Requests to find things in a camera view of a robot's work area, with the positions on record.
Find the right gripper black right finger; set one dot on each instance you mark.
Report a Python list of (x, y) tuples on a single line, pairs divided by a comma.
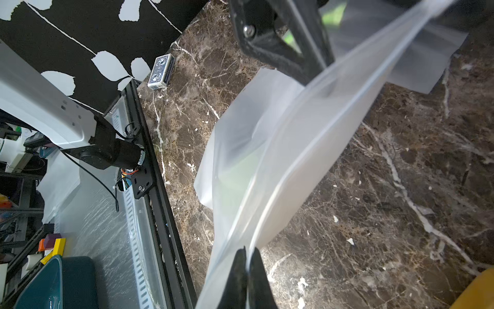
[(259, 291)]

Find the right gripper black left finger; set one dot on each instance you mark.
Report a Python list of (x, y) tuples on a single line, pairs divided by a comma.
[(235, 292)]

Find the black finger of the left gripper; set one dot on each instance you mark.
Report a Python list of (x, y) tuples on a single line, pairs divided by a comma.
[(288, 35)]

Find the stack of clear zip-top bags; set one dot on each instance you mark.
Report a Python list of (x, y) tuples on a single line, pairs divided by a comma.
[(265, 156)]

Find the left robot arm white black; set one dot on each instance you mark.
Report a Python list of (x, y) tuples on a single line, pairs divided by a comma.
[(28, 96)]

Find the white perforated strip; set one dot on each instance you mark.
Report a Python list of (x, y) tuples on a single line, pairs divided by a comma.
[(145, 300)]

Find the small printed card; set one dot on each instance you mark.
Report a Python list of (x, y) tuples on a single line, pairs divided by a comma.
[(161, 73)]

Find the teal plastic bin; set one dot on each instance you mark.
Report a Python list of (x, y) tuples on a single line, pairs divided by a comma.
[(64, 282)]

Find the yellow plastic tray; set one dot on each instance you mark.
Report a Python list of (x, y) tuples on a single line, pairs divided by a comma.
[(479, 294)]

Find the black front mounting rail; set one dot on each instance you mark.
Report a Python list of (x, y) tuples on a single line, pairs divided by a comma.
[(165, 263)]

